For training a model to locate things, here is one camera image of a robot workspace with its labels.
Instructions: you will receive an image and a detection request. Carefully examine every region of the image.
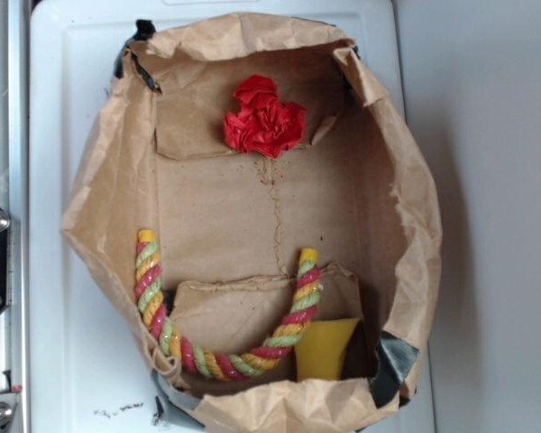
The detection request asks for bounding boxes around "yellow sponge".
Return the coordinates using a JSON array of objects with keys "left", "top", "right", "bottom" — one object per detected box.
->
[{"left": 295, "top": 318, "right": 359, "bottom": 382}]

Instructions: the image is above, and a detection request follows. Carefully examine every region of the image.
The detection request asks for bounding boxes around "brown paper bag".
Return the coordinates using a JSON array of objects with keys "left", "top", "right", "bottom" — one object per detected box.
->
[{"left": 61, "top": 13, "right": 443, "bottom": 432}]

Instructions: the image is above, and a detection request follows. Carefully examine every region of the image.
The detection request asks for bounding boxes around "red crumpled paper ball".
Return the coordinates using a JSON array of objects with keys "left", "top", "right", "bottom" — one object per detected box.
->
[{"left": 223, "top": 74, "right": 306, "bottom": 159}]

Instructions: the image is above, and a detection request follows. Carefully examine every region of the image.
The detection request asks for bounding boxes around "white plastic tray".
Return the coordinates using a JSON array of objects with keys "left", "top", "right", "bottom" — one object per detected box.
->
[{"left": 29, "top": 1, "right": 435, "bottom": 432}]

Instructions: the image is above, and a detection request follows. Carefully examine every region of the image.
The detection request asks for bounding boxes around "multicolour twisted rope toy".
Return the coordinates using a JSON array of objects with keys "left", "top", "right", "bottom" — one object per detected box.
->
[{"left": 134, "top": 229, "right": 323, "bottom": 382}]

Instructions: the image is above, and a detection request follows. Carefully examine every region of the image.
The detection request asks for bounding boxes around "aluminium frame rail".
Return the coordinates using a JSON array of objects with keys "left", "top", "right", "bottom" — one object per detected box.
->
[{"left": 0, "top": 1, "right": 32, "bottom": 432}]

